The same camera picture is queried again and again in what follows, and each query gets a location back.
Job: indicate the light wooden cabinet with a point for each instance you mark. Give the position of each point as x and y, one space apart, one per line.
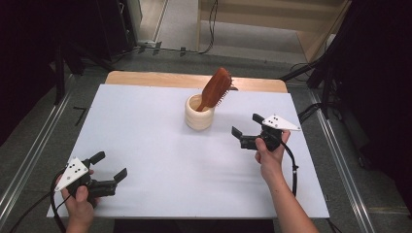
252 13

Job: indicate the cream ribbed cup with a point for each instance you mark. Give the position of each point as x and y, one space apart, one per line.
198 121

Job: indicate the wooden hairbrush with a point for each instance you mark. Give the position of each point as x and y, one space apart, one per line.
215 87

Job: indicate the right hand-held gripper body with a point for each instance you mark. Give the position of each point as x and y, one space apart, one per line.
278 124

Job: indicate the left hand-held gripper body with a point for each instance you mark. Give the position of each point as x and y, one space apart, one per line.
73 174

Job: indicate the white board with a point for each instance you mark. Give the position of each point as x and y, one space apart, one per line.
162 145

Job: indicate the wooden table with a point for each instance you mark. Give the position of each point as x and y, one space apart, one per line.
155 79

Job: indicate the dark cabinet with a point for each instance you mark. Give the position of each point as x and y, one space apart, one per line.
113 26

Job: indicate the person's right hand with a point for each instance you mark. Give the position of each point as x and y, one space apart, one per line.
272 161

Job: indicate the metal floor rail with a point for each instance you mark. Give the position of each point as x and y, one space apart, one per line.
35 152
343 161

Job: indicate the black stand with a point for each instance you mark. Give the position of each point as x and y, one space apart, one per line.
326 93

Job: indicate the person's left hand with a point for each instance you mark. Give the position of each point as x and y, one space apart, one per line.
81 210

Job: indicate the black curtain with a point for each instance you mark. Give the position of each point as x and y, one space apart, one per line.
22 64
382 81

